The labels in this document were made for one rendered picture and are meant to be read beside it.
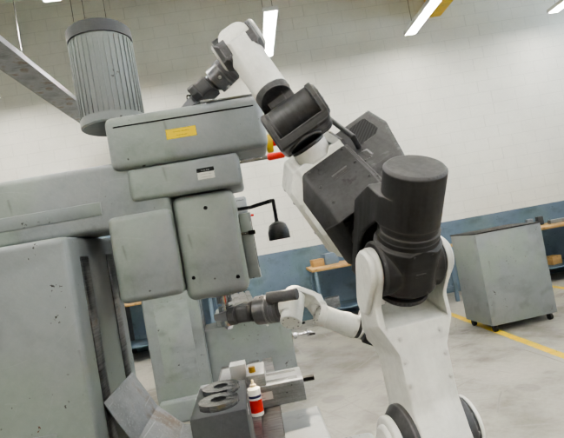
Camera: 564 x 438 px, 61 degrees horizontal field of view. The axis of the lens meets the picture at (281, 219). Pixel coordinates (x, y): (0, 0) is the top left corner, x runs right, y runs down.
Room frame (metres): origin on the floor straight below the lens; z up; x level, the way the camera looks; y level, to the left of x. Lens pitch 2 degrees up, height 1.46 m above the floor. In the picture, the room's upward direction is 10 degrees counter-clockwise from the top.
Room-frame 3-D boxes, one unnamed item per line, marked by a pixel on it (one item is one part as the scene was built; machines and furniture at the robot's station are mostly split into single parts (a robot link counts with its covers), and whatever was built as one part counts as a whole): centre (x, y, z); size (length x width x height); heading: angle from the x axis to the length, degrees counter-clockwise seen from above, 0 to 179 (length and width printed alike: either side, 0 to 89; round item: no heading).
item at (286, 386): (1.62, 0.20, 0.98); 0.35 x 0.15 x 0.11; 93
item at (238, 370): (1.62, 0.23, 1.03); 0.06 x 0.05 x 0.06; 3
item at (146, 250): (1.53, 0.42, 1.47); 0.24 x 0.19 x 0.26; 4
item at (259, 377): (1.63, 0.18, 1.01); 0.15 x 0.06 x 0.04; 3
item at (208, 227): (1.54, 0.23, 1.47); 0.21 x 0.19 x 0.32; 4
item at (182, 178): (1.54, 0.27, 1.68); 0.34 x 0.24 x 0.10; 94
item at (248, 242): (1.55, 0.12, 1.45); 0.04 x 0.04 x 0.21; 4
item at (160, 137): (1.54, 0.24, 1.81); 0.47 x 0.26 x 0.16; 94
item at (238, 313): (1.51, 0.14, 1.24); 0.13 x 0.12 x 0.10; 159
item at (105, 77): (1.53, 0.48, 2.05); 0.20 x 0.20 x 0.32
